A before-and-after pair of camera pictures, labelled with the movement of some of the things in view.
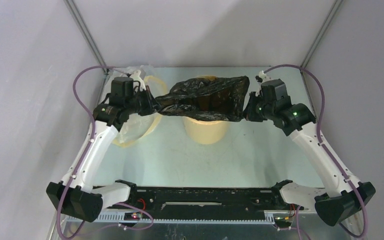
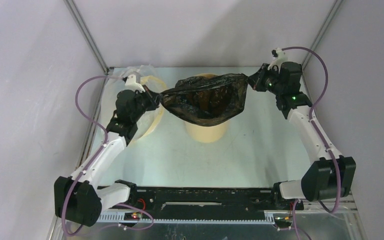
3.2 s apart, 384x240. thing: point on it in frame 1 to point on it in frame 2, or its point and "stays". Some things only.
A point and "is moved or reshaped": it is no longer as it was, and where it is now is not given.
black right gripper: (252, 108) to (256, 80)
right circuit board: (283, 222) stays
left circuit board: (135, 216) stays
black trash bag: (217, 98) is moved or reshaped
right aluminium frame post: (334, 8) stays
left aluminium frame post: (77, 17) stays
